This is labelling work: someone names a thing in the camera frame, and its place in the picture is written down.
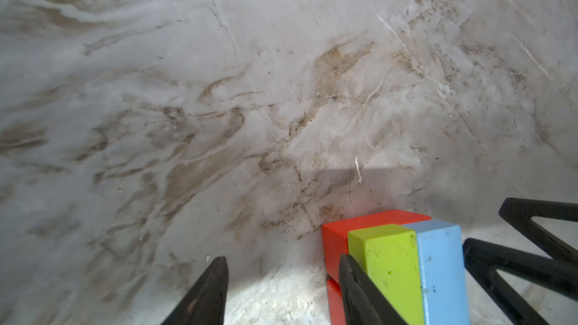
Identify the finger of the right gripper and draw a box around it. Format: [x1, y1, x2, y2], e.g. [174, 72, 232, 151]
[499, 198, 577, 264]
[463, 239, 577, 324]

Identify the lime green block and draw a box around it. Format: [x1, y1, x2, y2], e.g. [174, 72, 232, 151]
[348, 224, 425, 324]

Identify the red rectangular block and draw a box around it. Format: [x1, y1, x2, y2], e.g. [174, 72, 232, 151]
[322, 210, 431, 284]
[327, 278, 346, 325]

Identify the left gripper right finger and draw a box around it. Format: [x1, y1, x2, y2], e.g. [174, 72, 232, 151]
[339, 254, 406, 325]

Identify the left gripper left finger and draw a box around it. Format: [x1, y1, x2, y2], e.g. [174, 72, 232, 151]
[161, 257, 229, 325]

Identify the light blue block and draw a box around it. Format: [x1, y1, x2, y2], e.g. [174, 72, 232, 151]
[405, 220, 471, 325]

